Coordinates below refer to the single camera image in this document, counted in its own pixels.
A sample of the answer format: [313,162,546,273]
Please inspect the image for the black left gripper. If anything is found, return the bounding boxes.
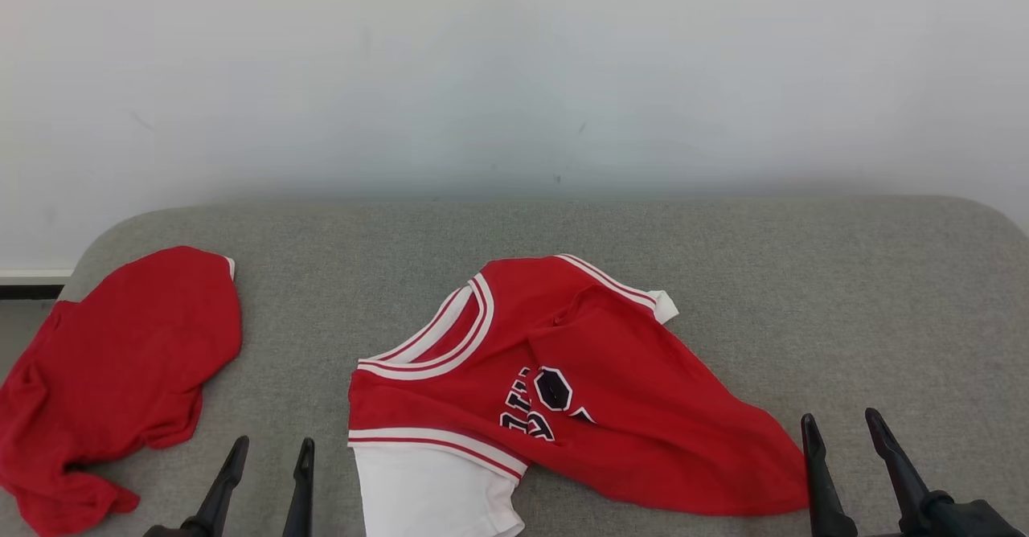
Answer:
[143,436,316,537]

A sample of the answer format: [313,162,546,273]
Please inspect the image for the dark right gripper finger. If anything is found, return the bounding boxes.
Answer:
[864,408,934,535]
[799,413,858,537]

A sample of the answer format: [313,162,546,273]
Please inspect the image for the red shorts with white trim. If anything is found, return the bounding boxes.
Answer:
[0,245,244,537]

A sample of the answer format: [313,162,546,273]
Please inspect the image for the red white basketball jersey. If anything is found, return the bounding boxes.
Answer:
[347,253,810,537]

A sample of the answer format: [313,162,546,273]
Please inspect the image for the black white wall baseboard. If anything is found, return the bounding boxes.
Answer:
[0,269,75,301]

